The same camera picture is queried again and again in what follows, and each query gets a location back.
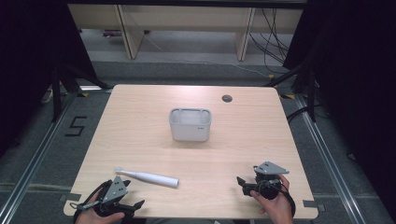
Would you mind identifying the white coiled floor cable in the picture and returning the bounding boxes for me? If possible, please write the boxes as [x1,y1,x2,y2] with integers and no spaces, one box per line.
[40,88,64,105]

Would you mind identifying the person's right hand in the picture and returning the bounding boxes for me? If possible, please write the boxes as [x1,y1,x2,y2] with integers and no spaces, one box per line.
[249,173,295,224]

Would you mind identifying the bundle of black hanging cables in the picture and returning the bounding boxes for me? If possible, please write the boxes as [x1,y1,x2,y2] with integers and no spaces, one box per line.
[247,7,291,75]

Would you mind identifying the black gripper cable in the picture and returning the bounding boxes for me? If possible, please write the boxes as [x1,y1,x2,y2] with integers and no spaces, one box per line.
[69,179,114,224]
[255,178,297,218]

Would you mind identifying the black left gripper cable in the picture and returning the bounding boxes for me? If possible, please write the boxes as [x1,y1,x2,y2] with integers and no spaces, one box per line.
[69,179,114,224]

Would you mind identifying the black metal stand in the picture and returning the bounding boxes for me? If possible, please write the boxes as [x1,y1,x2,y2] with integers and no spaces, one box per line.
[49,60,112,123]
[264,60,319,123]

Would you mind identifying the person's left hand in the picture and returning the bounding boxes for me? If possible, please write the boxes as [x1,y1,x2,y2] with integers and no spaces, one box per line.
[74,189,126,224]

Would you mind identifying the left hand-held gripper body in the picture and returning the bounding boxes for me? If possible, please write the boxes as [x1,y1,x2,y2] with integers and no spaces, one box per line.
[75,175,130,218]

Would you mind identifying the white electric toothbrush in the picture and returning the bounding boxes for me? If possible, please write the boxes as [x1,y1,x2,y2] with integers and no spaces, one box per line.
[114,166,180,189]

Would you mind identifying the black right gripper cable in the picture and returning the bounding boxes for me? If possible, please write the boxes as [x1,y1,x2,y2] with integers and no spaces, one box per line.
[255,178,297,218]

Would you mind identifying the grey plastic storage box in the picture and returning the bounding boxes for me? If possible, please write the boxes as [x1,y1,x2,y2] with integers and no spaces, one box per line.
[168,107,213,143]

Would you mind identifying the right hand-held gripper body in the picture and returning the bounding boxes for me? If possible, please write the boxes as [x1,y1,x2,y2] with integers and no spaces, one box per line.
[247,160,290,201]

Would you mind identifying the black curtain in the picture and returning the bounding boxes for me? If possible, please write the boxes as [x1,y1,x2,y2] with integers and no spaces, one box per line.
[282,0,396,216]
[0,0,98,158]

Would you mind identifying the metal floor rail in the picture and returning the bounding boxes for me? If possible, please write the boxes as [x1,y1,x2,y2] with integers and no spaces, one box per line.
[0,91,79,224]
[293,92,366,224]

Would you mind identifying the black floor cable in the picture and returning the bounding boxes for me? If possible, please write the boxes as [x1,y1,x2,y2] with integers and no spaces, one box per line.
[285,104,331,125]

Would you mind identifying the grey tape piece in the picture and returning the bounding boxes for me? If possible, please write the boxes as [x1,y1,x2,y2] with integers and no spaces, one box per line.
[59,192,82,203]
[302,199,327,213]

